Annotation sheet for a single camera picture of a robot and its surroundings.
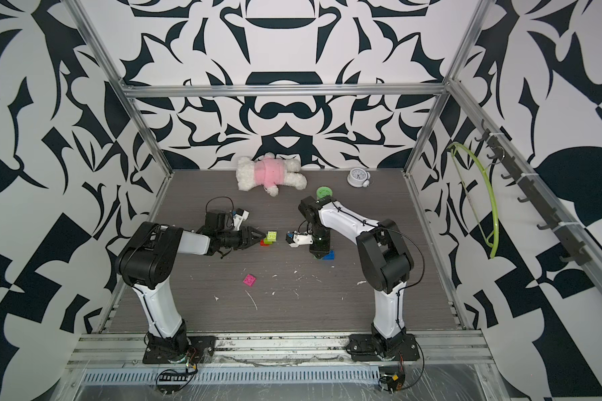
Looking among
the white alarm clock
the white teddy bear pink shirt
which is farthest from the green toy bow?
the white teddy bear pink shirt

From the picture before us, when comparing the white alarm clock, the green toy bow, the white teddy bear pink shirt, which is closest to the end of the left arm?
the white teddy bear pink shirt

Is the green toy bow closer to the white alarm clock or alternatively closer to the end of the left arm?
the white alarm clock
